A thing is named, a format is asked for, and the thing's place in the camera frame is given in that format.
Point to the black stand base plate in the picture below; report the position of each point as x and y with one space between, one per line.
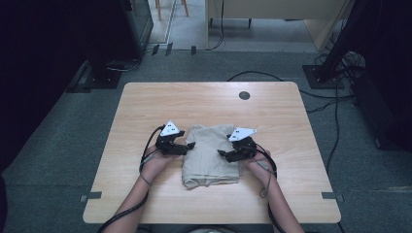
319 82

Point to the person's light clothing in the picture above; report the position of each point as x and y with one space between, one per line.
210 230

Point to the wooden stool legs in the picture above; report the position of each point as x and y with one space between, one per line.
158 9

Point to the person's right hand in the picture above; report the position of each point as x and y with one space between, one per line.
262 170

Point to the light wooden cabinet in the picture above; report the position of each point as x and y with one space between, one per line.
275 8

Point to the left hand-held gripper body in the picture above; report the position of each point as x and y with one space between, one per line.
166 144

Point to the black stand base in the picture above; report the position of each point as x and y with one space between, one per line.
103 81

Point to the black stand pole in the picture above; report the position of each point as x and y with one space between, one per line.
343 32

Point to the black floor tape strip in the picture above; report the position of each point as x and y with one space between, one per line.
155 49
169 49
193 50

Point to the black equipment box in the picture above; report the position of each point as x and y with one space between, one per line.
372 106

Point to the glass-front cabinet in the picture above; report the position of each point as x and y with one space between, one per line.
142 19

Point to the person's left hand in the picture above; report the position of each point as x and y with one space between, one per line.
154 166

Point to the beige short-sleeved shirt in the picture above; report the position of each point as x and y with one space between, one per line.
207 161

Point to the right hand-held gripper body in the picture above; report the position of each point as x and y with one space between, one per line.
246 149

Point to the grey tape mark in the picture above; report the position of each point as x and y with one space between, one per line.
92 195
330 195

